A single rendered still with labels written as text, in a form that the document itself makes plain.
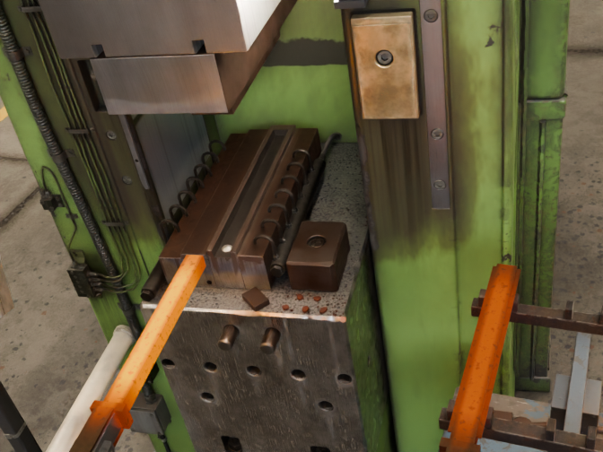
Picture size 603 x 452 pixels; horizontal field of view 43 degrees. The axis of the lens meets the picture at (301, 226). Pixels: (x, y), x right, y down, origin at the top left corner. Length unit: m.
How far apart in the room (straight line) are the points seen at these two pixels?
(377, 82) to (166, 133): 0.51
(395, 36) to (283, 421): 0.77
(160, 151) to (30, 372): 1.43
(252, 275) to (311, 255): 0.11
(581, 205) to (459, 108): 1.82
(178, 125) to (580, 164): 2.01
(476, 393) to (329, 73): 0.84
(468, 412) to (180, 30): 0.64
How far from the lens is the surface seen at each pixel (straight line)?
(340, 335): 1.29
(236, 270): 1.33
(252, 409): 1.51
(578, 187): 3.11
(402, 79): 1.18
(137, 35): 1.13
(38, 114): 1.46
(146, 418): 1.94
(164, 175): 1.53
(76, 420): 1.65
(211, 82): 1.12
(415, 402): 1.71
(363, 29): 1.16
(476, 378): 1.02
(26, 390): 2.73
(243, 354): 1.39
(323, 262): 1.27
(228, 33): 1.08
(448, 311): 1.49
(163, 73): 1.15
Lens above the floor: 1.79
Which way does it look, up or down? 37 degrees down
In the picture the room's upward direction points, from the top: 11 degrees counter-clockwise
